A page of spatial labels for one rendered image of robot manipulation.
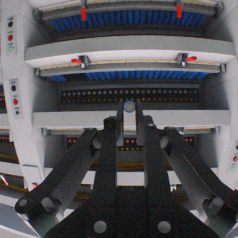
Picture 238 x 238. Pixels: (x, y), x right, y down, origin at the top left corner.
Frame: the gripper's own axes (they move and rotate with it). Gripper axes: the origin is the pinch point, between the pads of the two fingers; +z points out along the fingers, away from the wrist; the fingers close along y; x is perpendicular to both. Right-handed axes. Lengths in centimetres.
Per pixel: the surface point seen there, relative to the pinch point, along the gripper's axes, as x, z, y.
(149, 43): 10.8, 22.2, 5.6
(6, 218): -73, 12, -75
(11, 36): 17.3, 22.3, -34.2
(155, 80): -1.3, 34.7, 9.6
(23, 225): -72, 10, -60
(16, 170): -28, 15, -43
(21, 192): -55, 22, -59
